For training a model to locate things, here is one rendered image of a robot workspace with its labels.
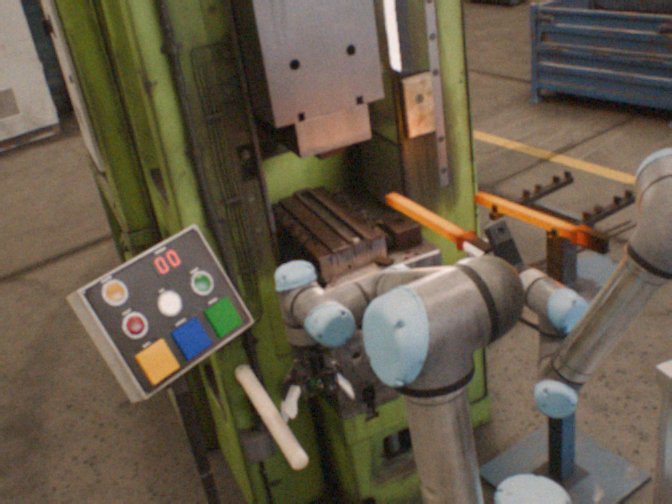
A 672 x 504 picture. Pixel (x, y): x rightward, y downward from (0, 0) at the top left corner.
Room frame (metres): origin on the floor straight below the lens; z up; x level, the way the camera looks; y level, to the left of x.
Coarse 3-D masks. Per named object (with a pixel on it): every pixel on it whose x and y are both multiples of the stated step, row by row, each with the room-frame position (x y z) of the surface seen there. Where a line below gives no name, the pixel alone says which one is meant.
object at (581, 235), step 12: (480, 192) 1.97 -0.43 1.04; (480, 204) 1.94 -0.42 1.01; (492, 204) 1.90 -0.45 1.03; (504, 204) 1.87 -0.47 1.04; (516, 216) 1.83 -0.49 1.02; (528, 216) 1.79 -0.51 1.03; (540, 216) 1.77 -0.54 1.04; (564, 228) 1.69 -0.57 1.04; (576, 228) 1.67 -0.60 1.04; (588, 228) 1.65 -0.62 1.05; (576, 240) 1.66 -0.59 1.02; (588, 240) 1.63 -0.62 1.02; (600, 240) 1.60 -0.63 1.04; (600, 252) 1.60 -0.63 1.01
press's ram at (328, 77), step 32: (256, 0) 1.83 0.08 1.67; (288, 0) 1.85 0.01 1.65; (320, 0) 1.88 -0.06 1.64; (352, 0) 1.91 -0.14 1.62; (256, 32) 1.83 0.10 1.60; (288, 32) 1.85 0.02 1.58; (320, 32) 1.88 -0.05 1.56; (352, 32) 1.90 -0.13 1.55; (256, 64) 1.88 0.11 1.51; (288, 64) 1.84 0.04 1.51; (320, 64) 1.87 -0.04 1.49; (352, 64) 1.90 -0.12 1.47; (256, 96) 1.93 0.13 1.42; (288, 96) 1.84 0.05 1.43; (320, 96) 1.87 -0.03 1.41; (352, 96) 1.90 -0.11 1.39
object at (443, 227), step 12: (396, 204) 1.83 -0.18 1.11; (408, 204) 1.79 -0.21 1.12; (420, 216) 1.71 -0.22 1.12; (432, 216) 1.69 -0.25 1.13; (432, 228) 1.66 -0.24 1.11; (444, 228) 1.61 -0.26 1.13; (456, 228) 1.60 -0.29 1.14; (456, 240) 1.54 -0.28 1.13; (468, 240) 1.51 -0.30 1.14; (480, 240) 1.50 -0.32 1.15
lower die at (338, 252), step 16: (320, 192) 2.25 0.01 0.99; (272, 208) 2.21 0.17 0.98; (288, 208) 2.17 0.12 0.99; (304, 208) 2.15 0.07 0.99; (336, 208) 2.11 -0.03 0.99; (288, 224) 2.08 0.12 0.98; (304, 224) 2.05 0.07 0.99; (320, 224) 2.03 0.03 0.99; (352, 224) 1.97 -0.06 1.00; (368, 224) 1.97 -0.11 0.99; (320, 240) 1.94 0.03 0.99; (336, 240) 1.91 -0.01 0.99; (352, 240) 1.88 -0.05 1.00; (368, 240) 1.89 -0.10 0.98; (304, 256) 1.95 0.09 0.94; (320, 256) 1.85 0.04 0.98; (336, 256) 1.86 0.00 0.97; (352, 256) 1.87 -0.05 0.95; (368, 256) 1.89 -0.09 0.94; (320, 272) 1.84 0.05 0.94; (336, 272) 1.86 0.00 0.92
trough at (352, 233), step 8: (304, 192) 2.26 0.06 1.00; (312, 200) 2.21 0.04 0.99; (320, 200) 2.18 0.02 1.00; (320, 208) 2.14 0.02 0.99; (328, 208) 2.11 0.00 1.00; (328, 216) 2.08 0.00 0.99; (336, 216) 2.06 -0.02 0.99; (336, 224) 2.02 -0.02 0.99; (344, 224) 2.01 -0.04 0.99; (344, 232) 1.96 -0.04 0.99; (352, 232) 1.95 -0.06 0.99; (360, 240) 1.90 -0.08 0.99
